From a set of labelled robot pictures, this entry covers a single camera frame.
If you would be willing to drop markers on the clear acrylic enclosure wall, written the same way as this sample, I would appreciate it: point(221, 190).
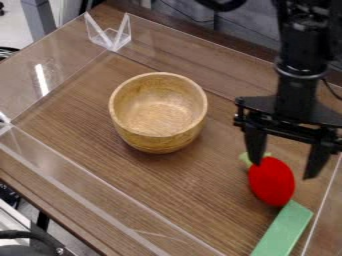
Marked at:
point(129, 203)

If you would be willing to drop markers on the wooden bowl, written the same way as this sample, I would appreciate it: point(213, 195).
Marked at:
point(157, 109)

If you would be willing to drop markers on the red plush fruit green stem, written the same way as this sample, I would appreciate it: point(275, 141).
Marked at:
point(269, 179)

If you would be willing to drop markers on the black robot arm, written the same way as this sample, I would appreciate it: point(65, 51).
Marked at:
point(309, 32)

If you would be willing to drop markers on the green rectangular block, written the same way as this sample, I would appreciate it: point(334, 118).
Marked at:
point(284, 231)

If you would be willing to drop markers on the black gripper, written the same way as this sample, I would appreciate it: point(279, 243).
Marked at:
point(293, 115)

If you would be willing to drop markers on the black equipment bottom left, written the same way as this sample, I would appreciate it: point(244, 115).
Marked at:
point(30, 242)

